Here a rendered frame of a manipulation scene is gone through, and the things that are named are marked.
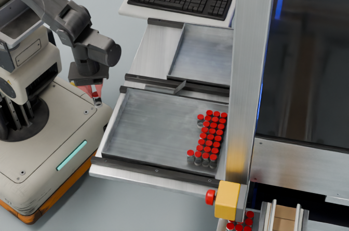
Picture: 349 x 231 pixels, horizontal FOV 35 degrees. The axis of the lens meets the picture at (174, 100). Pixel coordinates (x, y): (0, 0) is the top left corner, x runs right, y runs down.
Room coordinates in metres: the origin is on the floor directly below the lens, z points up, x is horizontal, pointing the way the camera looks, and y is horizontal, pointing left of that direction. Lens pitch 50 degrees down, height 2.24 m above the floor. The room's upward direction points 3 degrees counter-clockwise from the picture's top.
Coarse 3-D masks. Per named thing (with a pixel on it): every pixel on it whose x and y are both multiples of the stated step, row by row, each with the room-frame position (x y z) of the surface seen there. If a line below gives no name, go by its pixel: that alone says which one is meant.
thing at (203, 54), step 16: (192, 32) 1.46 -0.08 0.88; (208, 32) 1.45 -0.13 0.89; (224, 32) 1.43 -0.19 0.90; (176, 48) 1.35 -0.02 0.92; (192, 48) 1.38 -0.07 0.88; (208, 48) 1.37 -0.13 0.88; (224, 48) 1.37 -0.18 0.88; (176, 64) 1.30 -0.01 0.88; (192, 64) 1.30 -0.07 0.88; (208, 64) 1.30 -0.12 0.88; (224, 64) 1.29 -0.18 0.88; (176, 80) 1.22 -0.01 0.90; (192, 80) 1.20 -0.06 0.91; (208, 80) 1.22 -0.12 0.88; (224, 80) 1.22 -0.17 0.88
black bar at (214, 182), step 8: (96, 160) 0.91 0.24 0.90; (104, 160) 0.91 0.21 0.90; (112, 160) 0.91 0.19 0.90; (120, 168) 0.89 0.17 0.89; (128, 168) 0.89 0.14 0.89; (136, 168) 0.88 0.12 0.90; (144, 168) 0.88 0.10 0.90; (152, 168) 0.88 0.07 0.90; (160, 176) 0.86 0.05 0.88; (168, 176) 0.85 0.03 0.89; (176, 176) 0.85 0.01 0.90; (184, 176) 0.84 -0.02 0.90; (192, 176) 0.84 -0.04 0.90; (200, 176) 0.84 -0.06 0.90; (200, 184) 0.83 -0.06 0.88; (208, 184) 0.82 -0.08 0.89; (216, 184) 0.81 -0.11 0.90
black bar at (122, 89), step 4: (120, 88) 1.19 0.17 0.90; (124, 88) 1.19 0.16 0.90; (132, 88) 1.19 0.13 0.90; (136, 88) 1.19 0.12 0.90; (120, 92) 1.19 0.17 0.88; (124, 92) 1.19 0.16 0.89; (156, 92) 1.17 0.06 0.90; (160, 92) 1.17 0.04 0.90; (164, 92) 1.17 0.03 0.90; (180, 96) 1.15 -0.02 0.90; (184, 96) 1.15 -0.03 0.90; (204, 100) 1.12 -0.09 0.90; (208, 100) 1.12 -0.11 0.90; (212, 100) 1.12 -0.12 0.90; (228, 104) 1.10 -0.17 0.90
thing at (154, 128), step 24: (144, 96) 1.16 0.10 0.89; (168, 96) 1.14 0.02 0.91; (120, 120) 1.07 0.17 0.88; (144, 120) 1.07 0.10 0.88; (168, 120) 1.06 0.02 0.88; (192, 120) 1.06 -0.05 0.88; (120, 144) 0.98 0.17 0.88; (144, 144) 0.98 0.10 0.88; (168, 144) 0.97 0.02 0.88; (192, 144) 0.97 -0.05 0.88; (168, 168) 0.87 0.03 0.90; (192, 168) 0.88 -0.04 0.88; (216, 168) 0.88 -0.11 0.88
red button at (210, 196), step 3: (210, 189) 0.73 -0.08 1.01; (207, 192) 0.72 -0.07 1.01; (210, 192) 0.72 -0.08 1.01; (213, 192) 0.72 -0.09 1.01; (207, 195) 0.71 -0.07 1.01; (210, 195) 0.71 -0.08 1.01; (213, 195) 0.71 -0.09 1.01; (207, 198) 0.71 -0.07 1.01; (210, 198) 0.71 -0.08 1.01; (213, 198) 0.71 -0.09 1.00; (207, 201) 0.70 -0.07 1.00; (210, 201) 0.70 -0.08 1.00; (213, 201) 0.71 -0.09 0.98; (207, 204) 0.70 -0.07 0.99; (210, 204) 0.70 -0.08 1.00
